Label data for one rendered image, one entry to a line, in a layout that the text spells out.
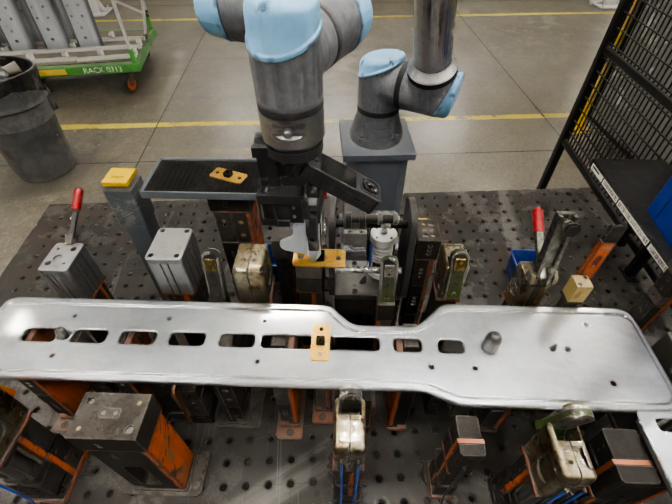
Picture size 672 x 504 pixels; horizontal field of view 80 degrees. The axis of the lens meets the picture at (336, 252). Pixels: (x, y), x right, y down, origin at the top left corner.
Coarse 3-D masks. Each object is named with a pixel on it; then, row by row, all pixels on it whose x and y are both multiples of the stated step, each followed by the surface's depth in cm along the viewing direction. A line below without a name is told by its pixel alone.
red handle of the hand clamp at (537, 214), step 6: (534, 210) 88; (540, 210) 87; (534, 216) 88; (540, 216) 87; (534, 222) 88; (540, 222) 87; (534, 228) 87; (540, 228) 87; (534, 234) 88; (540, 234) 87; (540, 240) 86; (540, 246) 86; (540, 276) 85; (546, 276) 85
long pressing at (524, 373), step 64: (0, 320) 85; (64, 320) 85; (128, 320) 85; (192, 320) 85; (256, 320) 85; (320, 320) 85; (448, 320) 85; (512, 320) 85; (576, 320) 85; (192, 384) 76; (256, 384) 76; (320, 384) 76; (384, 384) 76; (448, 384) 75; (512, 384) 75; (576, 384) 75; (640, 384) 75
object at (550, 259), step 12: (564, 216) 77; (576, 216) 76; (552, 228) 78; (564, 228) 75; (576, 228) 74; (552, 240) 79; (564, 240) 79; (540, 252) 83; (552, 252) 82; (540, 264) 83; (552, 264) 83; (552, 276) 84
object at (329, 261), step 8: (296, 256) 65; (304, 256) 65; (320, 256) 64; (328, 256) 65; (336, 256) 65; (344, 256) 65; (296, 264) 64; (304, 264) 64; (312, 264) 64; (320, 264) 64; (328, 264) 64; (336, 264) 64; (344, 264) 64
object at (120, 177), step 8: (112, 168) 96; (120, 168) 96; (128, 168) 96; (112, 176) 94; (120, 176) 94; (128, 176) 94; (104, 184) 93; (112, 184) 93; (120, 184) 93; (128, 184) 93
